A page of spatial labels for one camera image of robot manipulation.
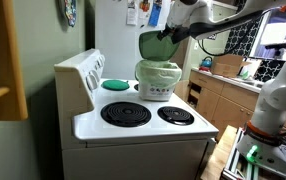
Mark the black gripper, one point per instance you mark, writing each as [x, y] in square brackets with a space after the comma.
[176, 34]

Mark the green trash bin lid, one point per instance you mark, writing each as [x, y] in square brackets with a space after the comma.
[151, 48]

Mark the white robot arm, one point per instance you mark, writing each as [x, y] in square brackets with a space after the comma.
[262, 143]

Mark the white compost trash bin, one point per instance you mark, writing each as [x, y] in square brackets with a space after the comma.
[153, 93]

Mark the blue paper on fridge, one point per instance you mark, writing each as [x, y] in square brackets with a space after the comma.
[155, 13]

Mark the blue kettle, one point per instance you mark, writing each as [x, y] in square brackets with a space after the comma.
[206, 63]

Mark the green bin liner bag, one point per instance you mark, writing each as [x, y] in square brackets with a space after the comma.
[159, 73]

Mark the white paper on fridge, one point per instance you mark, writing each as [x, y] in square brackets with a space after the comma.
[132, 12]

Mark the cardboard box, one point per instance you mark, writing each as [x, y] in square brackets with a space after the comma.
[228, 65]

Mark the white refrigerator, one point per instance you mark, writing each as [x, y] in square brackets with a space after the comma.
[118, 41]

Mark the wooden kitchen cabinets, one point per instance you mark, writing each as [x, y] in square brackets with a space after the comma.
[221, 103]

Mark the green round silicone pad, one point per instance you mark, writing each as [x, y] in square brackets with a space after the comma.
[115, 85]

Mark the white electric stove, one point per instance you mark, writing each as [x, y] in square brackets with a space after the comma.
[115, 135]

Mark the wooden spice shelf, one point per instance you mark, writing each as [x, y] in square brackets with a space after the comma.
[12, 96]

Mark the colourful decorative wall plate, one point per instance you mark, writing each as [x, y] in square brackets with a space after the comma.
[70, 12]

